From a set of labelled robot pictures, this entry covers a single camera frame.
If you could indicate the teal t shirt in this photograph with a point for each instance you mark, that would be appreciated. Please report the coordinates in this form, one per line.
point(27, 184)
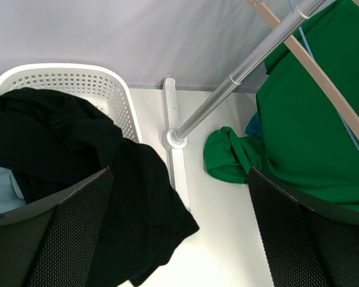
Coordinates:
point(254, 127)

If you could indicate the white plastic laundry basket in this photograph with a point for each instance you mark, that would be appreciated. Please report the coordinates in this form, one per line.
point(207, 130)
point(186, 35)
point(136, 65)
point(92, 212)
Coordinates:
point(100, 86)

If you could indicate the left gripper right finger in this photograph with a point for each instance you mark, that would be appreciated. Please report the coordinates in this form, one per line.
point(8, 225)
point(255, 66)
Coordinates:
point(307, 241)

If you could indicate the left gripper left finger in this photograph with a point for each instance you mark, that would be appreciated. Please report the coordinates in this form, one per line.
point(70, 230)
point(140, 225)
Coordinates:
point(51, 242)

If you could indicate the black t shirt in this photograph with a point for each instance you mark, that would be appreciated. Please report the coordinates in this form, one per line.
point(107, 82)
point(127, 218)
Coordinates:
point(61, 140)

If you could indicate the green t shirt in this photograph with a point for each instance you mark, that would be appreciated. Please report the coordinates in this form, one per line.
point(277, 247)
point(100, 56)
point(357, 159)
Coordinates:
point(304, 142)

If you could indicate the grey-blue t shirt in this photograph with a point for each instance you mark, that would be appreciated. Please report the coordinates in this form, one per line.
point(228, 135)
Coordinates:
point(11, 196)

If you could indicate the beige wooden hanger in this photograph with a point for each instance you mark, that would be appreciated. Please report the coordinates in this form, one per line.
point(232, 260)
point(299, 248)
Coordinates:
point(302, 12)

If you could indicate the light blue wire hanger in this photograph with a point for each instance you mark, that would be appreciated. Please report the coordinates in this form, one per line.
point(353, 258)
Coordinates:
point(346, 113)

